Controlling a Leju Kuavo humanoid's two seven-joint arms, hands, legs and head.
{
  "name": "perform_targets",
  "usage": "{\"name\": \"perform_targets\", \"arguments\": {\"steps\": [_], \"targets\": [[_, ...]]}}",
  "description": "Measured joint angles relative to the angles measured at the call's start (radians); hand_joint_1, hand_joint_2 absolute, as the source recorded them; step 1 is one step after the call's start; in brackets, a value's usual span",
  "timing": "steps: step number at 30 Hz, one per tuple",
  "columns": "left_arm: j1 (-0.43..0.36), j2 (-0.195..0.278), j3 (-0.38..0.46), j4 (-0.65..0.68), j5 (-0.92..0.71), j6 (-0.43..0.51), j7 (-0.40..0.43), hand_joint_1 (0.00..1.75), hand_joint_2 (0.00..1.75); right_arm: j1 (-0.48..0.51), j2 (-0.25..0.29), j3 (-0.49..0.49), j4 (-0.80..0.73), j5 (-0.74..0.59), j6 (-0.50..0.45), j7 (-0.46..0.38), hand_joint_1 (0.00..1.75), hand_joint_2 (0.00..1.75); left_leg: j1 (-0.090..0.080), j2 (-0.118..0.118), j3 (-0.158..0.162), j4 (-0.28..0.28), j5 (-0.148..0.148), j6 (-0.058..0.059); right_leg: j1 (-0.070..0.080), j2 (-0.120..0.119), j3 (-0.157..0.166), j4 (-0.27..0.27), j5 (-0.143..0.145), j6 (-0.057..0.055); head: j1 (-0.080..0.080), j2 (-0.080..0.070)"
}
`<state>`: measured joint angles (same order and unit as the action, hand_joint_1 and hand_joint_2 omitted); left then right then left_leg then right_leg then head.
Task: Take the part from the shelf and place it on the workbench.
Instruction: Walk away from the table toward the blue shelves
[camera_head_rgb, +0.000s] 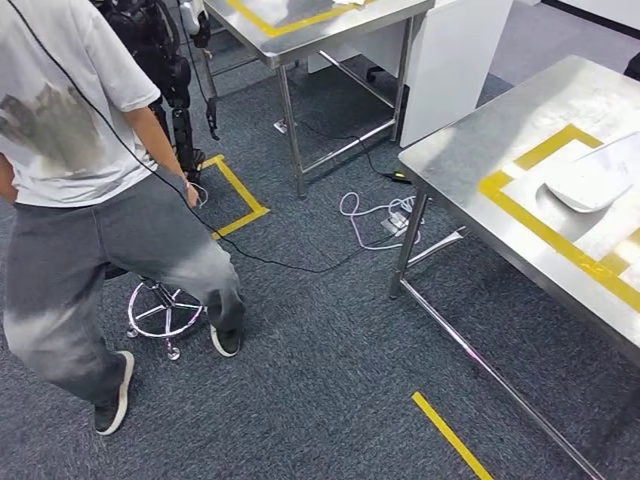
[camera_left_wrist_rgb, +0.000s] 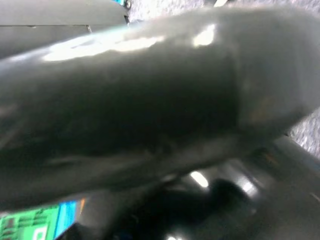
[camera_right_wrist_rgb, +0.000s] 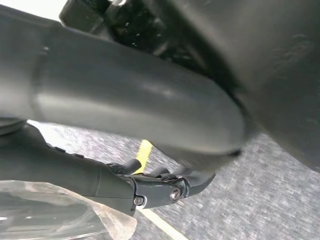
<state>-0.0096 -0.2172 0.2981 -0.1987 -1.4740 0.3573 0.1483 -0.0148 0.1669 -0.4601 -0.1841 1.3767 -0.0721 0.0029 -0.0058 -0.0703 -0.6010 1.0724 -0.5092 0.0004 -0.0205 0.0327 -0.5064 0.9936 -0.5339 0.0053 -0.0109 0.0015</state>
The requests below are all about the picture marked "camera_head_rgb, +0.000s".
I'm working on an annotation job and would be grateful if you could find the white car body panel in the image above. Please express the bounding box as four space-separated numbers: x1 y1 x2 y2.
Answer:
543 131 640 215

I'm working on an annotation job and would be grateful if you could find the stainless steel workbench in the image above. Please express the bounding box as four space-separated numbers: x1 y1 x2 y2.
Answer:
389 54 640 480
202 0 436 200

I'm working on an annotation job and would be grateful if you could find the black round stool chrome base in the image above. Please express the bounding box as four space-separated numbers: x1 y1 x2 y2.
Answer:
105 263 207 363

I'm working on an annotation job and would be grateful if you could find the black humanoid robot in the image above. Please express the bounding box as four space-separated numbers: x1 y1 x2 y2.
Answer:
92 0 221 183

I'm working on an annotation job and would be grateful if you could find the person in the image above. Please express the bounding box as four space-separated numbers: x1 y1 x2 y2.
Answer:
0 0 246 437

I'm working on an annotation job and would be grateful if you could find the yellow tape rectangle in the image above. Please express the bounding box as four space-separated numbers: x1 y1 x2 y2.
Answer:
225 0 376 39

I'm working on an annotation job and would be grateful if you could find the floor power socket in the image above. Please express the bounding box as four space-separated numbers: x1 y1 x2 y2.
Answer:
380 210 417 238

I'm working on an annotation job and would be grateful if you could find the white cabinet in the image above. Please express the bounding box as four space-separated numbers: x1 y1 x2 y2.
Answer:
307 0 513 148

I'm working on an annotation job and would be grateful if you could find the long black cable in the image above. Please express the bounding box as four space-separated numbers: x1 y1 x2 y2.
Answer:
5 0 398 274

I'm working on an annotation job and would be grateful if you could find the white power cable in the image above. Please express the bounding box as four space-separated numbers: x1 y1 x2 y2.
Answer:
340 190 426 253

